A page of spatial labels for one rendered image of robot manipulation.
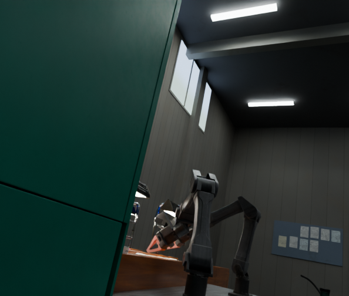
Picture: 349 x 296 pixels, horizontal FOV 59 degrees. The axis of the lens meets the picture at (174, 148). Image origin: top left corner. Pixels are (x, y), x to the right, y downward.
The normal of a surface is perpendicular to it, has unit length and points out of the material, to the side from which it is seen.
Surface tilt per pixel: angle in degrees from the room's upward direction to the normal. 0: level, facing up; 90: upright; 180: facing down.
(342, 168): 90
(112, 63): 90
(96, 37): 90
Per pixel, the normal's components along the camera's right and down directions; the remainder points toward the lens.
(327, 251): -0.41, -0.37
